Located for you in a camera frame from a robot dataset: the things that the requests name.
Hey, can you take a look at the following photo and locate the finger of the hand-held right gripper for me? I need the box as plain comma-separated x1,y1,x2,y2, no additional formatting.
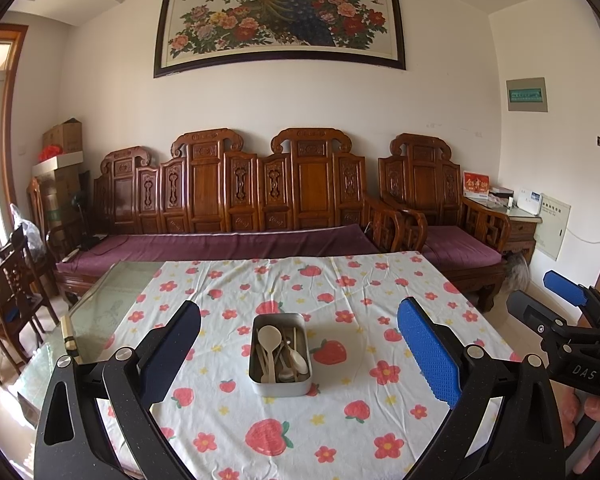
543,269,600,333
506,290,586,351

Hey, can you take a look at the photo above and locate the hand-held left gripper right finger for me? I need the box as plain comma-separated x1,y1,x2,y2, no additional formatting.
399,296,566,480

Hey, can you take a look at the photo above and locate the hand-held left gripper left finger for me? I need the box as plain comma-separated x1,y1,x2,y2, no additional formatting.
34,301,202,480

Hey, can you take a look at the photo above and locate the metal fork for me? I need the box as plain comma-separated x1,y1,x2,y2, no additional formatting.
272,337,293,378

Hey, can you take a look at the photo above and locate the rectangular metal tin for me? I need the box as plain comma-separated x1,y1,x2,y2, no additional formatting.
248,312,313,397

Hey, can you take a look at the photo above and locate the beige plastic spoon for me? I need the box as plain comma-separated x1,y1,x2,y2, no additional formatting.
280,342,310,373

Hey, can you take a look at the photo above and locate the grey fluffy duster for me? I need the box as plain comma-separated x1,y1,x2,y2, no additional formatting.
505,254,531,293

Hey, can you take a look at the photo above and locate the wooden side table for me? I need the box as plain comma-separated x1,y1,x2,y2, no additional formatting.
462,195,543,266

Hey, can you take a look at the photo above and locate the white tabletop device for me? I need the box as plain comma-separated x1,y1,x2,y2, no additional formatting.
517,189,545,215

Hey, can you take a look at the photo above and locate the strawberry and flower tablecloth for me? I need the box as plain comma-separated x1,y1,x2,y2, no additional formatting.
75,252,536,471

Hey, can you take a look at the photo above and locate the red desk calendar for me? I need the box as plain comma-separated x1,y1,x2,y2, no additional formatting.
462,171,491,197

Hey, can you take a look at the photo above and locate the carved wooden sofa bench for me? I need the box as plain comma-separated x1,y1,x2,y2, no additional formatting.
55,127,428,306

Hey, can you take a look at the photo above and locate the wooden dining chair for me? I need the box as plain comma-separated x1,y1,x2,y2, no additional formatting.
0,247,48,386
10,222,61,326

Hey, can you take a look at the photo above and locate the carved wooden armchair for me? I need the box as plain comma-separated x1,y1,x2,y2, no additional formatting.
377,133,512,311

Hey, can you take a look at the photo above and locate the clear plastic bag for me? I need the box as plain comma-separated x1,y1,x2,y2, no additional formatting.
10,203,43,261

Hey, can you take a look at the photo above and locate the large cardboard box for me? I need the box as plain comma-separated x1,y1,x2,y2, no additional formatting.
30,167,93,248

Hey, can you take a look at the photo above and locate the flat white box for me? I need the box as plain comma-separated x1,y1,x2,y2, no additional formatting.
32,152,84,178

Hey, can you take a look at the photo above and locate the brown cardboard box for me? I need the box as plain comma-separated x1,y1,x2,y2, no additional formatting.
42,118,84,156

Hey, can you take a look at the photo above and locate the framed peacock flower painting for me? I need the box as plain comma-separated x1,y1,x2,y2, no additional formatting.
153,0,407,79

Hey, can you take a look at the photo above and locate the white cable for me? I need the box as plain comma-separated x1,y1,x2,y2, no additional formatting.
566,227,600,245

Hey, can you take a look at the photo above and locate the white wall panel door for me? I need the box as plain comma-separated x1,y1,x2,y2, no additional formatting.
534,192,572,261

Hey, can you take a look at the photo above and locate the grey wall electrical box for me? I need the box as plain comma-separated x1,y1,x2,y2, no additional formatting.
506,77,550,113

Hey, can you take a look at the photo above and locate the wooden door frame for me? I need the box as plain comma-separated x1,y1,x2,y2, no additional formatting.
0,24,31,226

